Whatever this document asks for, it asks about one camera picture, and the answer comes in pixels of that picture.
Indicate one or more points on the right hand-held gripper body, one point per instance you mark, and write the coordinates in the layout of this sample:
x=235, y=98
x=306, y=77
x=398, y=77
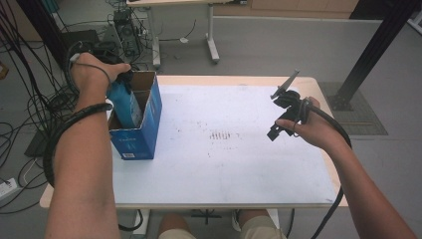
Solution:
x=297, y=104

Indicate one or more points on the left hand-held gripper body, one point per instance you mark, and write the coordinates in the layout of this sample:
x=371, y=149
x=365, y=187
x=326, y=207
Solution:
x=106, y=55

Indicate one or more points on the blue detergent bottle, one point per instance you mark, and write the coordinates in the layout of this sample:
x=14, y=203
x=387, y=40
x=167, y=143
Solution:
x=127, y=106

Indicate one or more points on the blue cardboard box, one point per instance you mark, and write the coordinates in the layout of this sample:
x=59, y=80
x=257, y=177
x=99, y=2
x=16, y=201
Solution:
x=146, y=139

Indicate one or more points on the person's left hand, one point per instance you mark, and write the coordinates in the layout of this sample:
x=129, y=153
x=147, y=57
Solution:
x=89, y=76

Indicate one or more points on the person's right hand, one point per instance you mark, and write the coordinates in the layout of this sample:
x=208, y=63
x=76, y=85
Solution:
x=320, y=131

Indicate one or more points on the black box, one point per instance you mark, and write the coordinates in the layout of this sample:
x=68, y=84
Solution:
x=83, y=36

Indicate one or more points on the computer tower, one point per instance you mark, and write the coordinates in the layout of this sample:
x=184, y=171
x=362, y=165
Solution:
x=127, y=33

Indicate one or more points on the white table mat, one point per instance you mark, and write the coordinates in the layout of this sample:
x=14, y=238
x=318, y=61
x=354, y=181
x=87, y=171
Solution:
x=232, y=166

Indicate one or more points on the black metal stand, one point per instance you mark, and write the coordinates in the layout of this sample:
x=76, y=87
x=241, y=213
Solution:
x=49, y=33
x=381, y=40

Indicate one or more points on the white adapter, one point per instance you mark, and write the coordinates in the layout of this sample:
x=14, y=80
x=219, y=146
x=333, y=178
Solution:
x=183, y=40

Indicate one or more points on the grey floor mat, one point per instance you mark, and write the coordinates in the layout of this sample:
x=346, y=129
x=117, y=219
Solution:
x=370, y=114

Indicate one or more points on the person's right leg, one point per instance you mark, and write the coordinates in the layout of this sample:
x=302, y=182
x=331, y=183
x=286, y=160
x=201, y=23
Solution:
x=262, y=227

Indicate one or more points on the person's leg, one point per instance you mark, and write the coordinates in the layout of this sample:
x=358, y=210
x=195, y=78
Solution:
x=262, y=227
x=175, y=227

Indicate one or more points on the white desk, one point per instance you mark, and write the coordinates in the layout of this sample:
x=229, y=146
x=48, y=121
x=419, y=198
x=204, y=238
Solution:
x=210, y=33

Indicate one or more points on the white shoe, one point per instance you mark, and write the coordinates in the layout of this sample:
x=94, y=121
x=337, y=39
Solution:
x=236, y=220

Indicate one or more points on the wooden cabinet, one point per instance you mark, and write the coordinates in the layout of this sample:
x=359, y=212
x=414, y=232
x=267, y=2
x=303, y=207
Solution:
x=298, y=6

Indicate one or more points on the orange object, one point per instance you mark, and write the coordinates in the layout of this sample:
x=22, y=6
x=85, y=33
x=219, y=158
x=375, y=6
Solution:
x=2, y=70

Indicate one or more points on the black floor mat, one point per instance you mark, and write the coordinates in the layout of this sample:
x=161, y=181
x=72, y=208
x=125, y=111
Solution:
x=36, y=146

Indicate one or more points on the person's left leg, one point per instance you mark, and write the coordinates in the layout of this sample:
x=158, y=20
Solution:
x=175, y=227

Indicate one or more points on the white power strip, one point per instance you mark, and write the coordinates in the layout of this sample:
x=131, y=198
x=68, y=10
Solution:
x=7, y=188

